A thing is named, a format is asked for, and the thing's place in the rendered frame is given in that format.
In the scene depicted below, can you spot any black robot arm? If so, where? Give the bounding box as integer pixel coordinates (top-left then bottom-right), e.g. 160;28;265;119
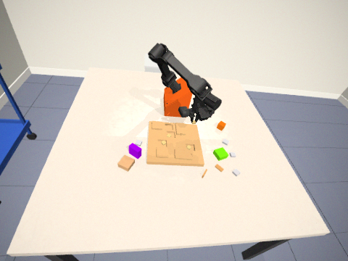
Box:
148;43;223;121

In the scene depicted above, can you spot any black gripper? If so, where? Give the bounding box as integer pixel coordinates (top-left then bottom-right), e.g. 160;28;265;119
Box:
178;98;215;123

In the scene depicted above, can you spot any purple block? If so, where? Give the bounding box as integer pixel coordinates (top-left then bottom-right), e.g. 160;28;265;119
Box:
128;143;142;159

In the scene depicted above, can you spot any lime green cube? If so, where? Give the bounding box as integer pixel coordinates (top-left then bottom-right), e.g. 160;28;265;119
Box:
213;147;229;161

